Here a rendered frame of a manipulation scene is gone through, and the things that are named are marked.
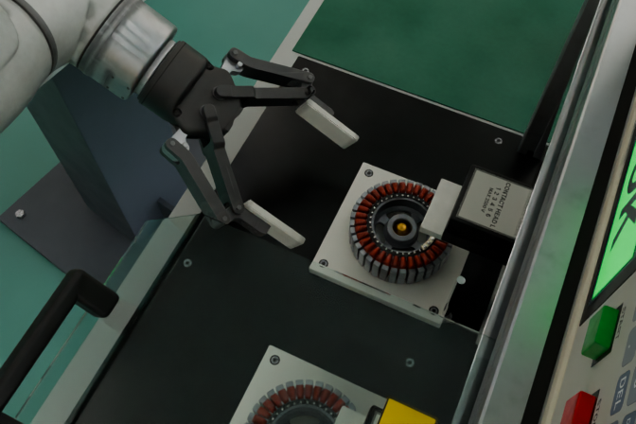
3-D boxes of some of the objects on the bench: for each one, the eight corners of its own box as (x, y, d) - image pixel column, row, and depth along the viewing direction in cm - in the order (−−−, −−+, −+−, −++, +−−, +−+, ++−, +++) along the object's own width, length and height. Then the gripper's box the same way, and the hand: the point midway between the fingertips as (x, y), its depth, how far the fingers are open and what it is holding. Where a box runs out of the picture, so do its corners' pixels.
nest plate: (309, 273, 74) (309, 268, 73) (362, 167, 81) (363, 161, 80) (438, 329, 71) (440, 325, 70) (484, 214, 78) (485, 208, 77)
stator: (332, 262, 74) (333, 248, 70) (370, 180, 79) (372, 163, 76) (432, 301, 71) (437, 288, 68) (463, 214, 77) (469, 198, 73)
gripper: (206, 2, 76) (355, 116, 81) (75, 176, 65) (258, 296, 70) (230, -33, 70) (389, 94, 75) (89, 152, 58) (289, 287, 64)
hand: (317, 185), depth 72 cm, fingers open, 13 cm apart
